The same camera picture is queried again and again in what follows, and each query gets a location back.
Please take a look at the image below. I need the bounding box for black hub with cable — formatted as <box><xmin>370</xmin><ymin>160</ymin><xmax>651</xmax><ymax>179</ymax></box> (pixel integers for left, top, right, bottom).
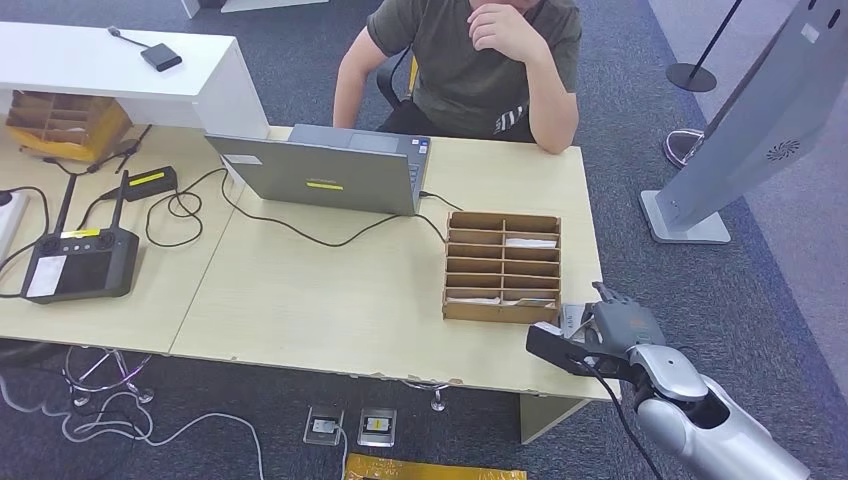
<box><xmin>107</xmin><ymin>25</ymin><xmax>184</xmax><ymax>73</ymax></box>

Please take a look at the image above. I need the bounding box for black office chair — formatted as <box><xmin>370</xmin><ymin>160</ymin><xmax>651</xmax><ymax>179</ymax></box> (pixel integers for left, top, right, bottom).
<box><xmin>374</xmin><ymin>42</ymin><xmax>421</xmax><ymax>111</ymax></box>

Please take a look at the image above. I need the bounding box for white counter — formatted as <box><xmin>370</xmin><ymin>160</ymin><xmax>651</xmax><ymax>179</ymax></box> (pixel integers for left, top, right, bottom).
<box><xmin>0</xmin><ymin>19</ymin><xmax>271</xmax><ymax>140</ymax></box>

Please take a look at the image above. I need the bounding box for grey laptop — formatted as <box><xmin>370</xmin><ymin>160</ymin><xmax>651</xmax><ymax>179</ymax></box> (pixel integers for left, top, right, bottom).
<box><xmin>203</xmin><ymin>123</ymin><xmax>432</xmax><ymax>217</ymax></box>

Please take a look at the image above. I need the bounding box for chrome stool base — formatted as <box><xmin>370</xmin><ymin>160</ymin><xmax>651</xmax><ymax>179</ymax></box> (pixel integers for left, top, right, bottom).
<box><xmin>62</xmin><ymin>344</ymin><xmax>157</xmax><ymax>407</ymax></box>

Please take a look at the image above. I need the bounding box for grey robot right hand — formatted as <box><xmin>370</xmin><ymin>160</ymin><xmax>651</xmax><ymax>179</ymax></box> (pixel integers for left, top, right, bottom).
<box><xmin>582</xmin><ymin>281</ymin><xmax>667</xmax><ymax>362</ymax></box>

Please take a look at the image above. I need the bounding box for grey kiosk stand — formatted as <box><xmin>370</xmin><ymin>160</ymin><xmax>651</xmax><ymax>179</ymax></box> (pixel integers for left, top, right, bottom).
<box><xmin>639</xmin><ymin>0</ymin><xmax>848</xmax><ymax>246</ymax></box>

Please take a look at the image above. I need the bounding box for chrome table foot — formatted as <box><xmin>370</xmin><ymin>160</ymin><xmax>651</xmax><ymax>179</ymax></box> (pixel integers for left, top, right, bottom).
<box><xmin>404</xmin><ymin>380</ymin><xmax>452</xmax><ymax>413</ymax></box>

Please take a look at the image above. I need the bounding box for white socket cable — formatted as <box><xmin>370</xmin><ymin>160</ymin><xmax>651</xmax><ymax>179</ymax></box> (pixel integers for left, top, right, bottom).
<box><xmin>331</xmin><ymin>423</ymin><xmax>350</xmax><ymax>480</ymax></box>

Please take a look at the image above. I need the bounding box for white power strip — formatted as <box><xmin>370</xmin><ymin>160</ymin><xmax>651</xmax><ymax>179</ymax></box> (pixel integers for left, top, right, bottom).
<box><xmin>0</xmin><ymin>190</ymin><xmax>31</xmax><ymax>263</ymax></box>

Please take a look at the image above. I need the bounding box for person's left hand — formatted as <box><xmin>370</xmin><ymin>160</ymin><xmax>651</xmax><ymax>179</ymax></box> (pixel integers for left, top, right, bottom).
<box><xmin>466</xmin><ymin>1</ymin><xmax>548</xmax><ymax>64</ymax></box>

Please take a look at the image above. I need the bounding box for black stanchion post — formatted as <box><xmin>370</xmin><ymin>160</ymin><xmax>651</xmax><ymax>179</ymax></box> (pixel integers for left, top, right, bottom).
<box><xmin>665</xmin><ymin>0</ymin><xmax>747</xmax><ymax>93</ymax></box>

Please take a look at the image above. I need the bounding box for black adapter lead cable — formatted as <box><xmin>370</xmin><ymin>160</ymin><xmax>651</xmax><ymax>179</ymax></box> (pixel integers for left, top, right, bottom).
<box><xmin>76</xmin><ymin>189</ymin><xmax>126</xmax><ymax>231</ymax></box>

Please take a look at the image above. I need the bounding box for metal floor socket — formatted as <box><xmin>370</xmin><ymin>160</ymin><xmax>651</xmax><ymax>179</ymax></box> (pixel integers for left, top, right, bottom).
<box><xmin>302</xmin><ymin>405</ymin><xmax>346</xmax><ymax>447</ymax></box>
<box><xmin>356</xmin><ymin>406</ymin><xmax>399</xmax><ymax>448</ymax></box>

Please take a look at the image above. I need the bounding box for brown cardboard card organizer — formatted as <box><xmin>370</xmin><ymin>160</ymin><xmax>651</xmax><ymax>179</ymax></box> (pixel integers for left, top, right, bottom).
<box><xmin>441</xmin><ymin>210</ymin><xmax>564</xmax><ymax>326</ymax></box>

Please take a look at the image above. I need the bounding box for yellow taped floor patch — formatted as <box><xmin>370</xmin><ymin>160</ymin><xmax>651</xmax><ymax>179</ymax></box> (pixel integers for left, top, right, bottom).
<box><xmin>344</xmin><ymin>452</ymin><xmax>529</xmax><ymax>480</ymax></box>

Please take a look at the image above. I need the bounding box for white floor cable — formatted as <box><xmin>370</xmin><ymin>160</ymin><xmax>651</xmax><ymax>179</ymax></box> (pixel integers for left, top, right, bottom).
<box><xmin>0</xmin><ymin>370</ymin><xmax>266</xmax><ymax>480</ymax></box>

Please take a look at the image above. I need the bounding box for grey card reader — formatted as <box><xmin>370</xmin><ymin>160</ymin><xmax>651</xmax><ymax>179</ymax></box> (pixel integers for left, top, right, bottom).
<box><xmin>558</xmin><ymin>303</ymin><xmax>598</xmax><ymax>342</ymax></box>

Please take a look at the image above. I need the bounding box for black remote controller with antennas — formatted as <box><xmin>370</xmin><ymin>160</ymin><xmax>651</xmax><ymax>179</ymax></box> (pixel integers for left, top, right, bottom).
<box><xmin>19</xmin><ymin>170</ymin><xmax>141</xmax><ymax>305</ymax></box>

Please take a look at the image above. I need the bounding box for beige table leg panel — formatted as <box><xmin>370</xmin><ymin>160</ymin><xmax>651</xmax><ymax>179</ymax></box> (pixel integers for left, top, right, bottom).
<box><xmin>518</xmin><ymin>395</ymin><xmax>591</xmax><ymax>445</ymax></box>

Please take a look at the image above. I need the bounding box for black cable with plugs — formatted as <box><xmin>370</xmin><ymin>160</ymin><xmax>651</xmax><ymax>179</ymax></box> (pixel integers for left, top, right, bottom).
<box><xmin>19</xmin><ymin>123</ymin><xmax>154</xmax><ymax>178</ymax></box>

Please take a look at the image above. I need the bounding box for cardboard organizer with yellow tape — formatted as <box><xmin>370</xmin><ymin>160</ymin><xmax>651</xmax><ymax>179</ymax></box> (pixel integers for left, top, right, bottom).
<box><xmin>5</xmin><ymin>89</ymin><xmax>134</xmax><ymax>164</ymax></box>

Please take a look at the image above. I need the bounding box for person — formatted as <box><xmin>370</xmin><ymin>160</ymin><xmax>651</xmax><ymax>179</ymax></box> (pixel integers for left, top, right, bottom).
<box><xmin>331</xmin><ymin>0</ymin><xmax>584</xmax><ymax>156</ymax></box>

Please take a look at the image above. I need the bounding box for black power adapter yellow label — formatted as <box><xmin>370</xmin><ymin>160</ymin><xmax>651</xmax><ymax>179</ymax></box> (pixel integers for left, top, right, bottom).
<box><xmin>122</xmin><ymin>165</ymin><xmax>179</xmax><ymax>203</ymax></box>

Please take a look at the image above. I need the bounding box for black laptop power cable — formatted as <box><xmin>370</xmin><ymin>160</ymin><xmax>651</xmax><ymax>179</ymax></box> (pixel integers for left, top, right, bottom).
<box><xmin>142</xmin><ymin>167</ymin><xmax>464</xmax><ymax>250</ymax></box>

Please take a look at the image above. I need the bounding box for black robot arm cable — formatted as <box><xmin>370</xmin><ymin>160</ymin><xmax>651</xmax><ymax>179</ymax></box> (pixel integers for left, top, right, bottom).
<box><xmin>581</xmin><ymin>359</ymin><xmax>665</xmax><ymax>480</ymax></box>

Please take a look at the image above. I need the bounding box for chrome stanchion base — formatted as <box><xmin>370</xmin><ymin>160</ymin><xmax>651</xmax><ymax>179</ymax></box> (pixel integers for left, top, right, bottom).
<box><xmin>663</xmin><ymin>127</ymin><xmax>707</xmax><ymax>170</ymax></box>

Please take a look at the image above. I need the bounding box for thin black cable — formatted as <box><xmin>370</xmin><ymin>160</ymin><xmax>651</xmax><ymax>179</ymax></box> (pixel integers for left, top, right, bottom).
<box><xmin>0</xmin><ymin>186</ymin><xmax>52</xmax><ymax>299</ymax></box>

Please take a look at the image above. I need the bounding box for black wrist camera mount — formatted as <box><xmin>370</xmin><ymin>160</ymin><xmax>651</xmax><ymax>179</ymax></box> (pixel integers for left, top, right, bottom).
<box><xmin>525</xmin><ymin>321</ymin><xmax>637</xmax><ymax>382</ymax></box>

